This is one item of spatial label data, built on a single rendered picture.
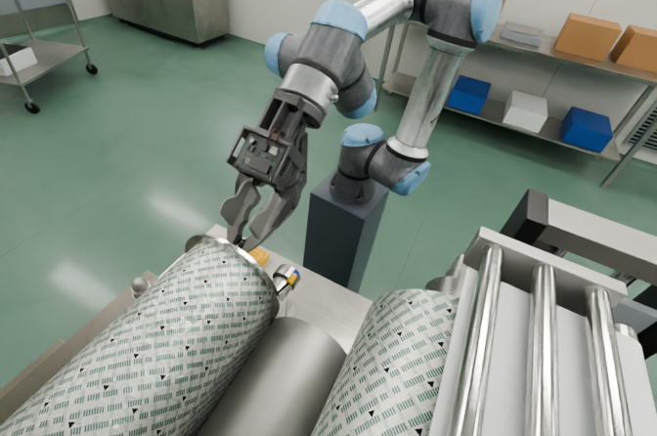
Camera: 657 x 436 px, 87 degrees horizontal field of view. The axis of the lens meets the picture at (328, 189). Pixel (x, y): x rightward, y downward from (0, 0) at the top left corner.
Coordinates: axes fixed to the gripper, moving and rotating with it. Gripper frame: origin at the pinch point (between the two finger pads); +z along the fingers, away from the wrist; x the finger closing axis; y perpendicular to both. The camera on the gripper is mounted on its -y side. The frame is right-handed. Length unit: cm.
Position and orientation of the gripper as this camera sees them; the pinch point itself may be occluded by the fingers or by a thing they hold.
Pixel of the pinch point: (242, 242)
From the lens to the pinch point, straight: 48.9
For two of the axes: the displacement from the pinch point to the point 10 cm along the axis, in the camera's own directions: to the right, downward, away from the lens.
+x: 8.9, 3.7, -2.7
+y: -2.0, -2.2, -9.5
